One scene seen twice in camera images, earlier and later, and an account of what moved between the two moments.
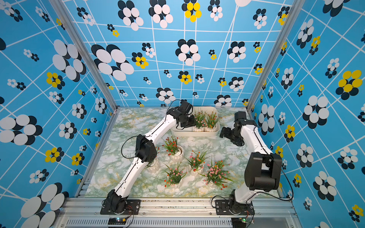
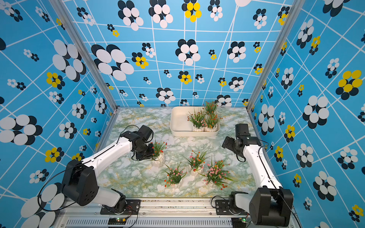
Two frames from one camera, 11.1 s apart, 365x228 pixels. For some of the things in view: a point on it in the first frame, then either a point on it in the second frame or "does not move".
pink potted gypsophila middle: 196,163 does not move
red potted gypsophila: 176,151 -> 210,108
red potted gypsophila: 200,121 does not move
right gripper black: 238,141 -> 229,145
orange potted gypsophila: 211,120 does not move
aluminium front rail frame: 180,213 does not move
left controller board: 117,221 does not move
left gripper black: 192,123 -> 143,157
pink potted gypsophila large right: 216,175 does not move
